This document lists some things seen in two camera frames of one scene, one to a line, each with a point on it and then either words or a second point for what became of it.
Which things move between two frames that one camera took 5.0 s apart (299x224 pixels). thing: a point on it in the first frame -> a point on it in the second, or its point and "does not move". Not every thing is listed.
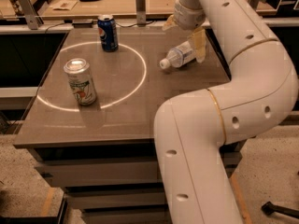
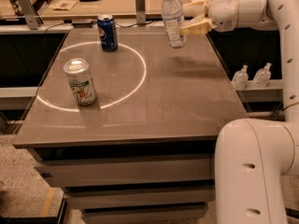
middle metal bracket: (140, 4) does not move
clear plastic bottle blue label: (177, 56) -> (174, 18)
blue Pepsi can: (107, 33) does not move
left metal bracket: (32, 18) does not move
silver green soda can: (80, 77) does not move
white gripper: (188, 19) -> (223, 12)
